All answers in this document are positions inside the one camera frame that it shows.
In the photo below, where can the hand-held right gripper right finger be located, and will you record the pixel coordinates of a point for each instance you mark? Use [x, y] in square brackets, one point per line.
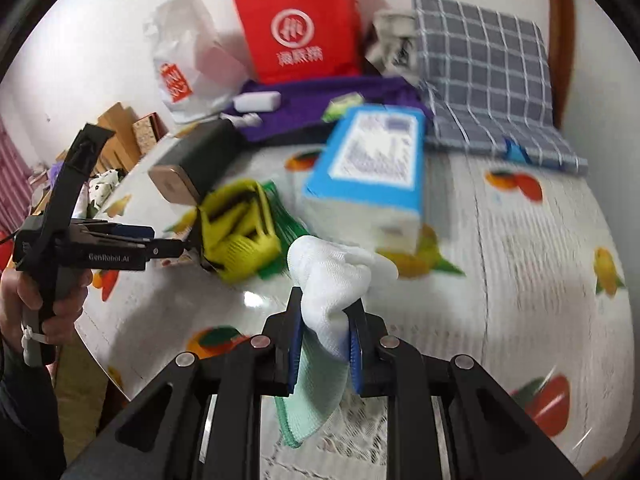
[355, 355]

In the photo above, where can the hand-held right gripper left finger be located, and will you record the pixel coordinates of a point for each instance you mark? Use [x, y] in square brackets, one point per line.
[295, 345]

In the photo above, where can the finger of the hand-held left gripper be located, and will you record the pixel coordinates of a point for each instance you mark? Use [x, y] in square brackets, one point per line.
[170, 249]
[132, 232]

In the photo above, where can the yellow mesh bag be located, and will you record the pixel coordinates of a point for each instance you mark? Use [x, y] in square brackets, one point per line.
[240, 255]

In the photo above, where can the white sponge block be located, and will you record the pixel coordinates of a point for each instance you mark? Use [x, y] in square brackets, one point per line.
[257, 101]

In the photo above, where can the person's left forearm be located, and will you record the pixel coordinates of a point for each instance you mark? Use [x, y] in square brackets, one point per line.
[25, 410]

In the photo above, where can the person's left hand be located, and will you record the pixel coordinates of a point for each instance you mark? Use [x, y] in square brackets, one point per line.
[20, 290]

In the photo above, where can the white spotted cloth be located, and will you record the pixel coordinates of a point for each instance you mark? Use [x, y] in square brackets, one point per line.
[105, 190]

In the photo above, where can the dark green box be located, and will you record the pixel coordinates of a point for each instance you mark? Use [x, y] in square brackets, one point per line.
[205, 155]

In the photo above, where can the patterned flat box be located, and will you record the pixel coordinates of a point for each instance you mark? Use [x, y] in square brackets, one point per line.
[150, 132]

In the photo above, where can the wooden headboard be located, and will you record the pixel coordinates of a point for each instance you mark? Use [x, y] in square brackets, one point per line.
[117, 130]

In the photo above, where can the pink striped cloth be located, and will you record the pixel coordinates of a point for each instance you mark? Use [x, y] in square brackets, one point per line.
[12, 180]

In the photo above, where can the small white roll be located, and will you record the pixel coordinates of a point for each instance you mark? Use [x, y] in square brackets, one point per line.
[245, 120]

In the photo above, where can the fruit print tablecloth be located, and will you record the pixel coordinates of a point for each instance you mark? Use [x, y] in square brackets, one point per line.
[500, 285]

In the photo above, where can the white plastic bag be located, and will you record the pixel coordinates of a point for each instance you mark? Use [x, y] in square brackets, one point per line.
[190, 60]

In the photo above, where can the purple towel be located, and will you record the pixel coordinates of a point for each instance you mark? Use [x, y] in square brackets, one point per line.
[300, 110]

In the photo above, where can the blue tissue pack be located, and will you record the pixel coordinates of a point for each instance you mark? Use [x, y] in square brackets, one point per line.
[370, 160]

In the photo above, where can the small green packet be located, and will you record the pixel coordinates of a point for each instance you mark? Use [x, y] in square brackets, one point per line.
[342, 106]

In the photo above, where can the red paper bag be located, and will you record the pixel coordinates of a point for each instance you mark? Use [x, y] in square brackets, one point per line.
[300, 35]

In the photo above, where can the grey backpack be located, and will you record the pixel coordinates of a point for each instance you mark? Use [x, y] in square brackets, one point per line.
[395, 40]

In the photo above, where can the grey checked cushion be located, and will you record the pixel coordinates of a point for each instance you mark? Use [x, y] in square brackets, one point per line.
[480, 70]

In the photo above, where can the wooden door frame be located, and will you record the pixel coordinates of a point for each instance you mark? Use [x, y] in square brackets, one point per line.
[560, 35]

